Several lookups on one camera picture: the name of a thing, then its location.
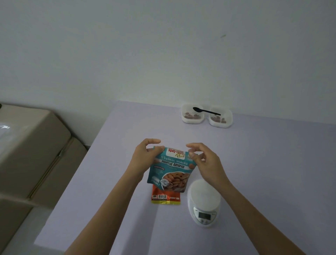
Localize person's left hand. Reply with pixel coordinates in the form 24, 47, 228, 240
125, 138, 166, 184

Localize person's right hand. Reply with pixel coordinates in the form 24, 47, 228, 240
185, 143, 231, 192

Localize white kitchen scale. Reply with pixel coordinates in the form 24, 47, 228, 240
187, 179, 222, 228

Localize teal roasted almonds bag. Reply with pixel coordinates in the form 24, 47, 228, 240
147, 146, 197, 194

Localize white square plastic container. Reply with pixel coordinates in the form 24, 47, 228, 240
209, 105, 233, 129
181, 103, 206, 125

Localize orange salted almonds bag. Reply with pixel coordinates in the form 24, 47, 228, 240
151, 184, 181, 205

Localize black plastic spoon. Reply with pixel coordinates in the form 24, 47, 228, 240
193, 106, 222, 116

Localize person's right forearm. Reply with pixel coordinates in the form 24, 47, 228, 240
218, 181, 306, 255

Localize person's left forearm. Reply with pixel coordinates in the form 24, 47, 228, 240
64, 171, 144, 255

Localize beige sofa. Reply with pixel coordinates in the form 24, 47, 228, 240
0, 104, 88, 253

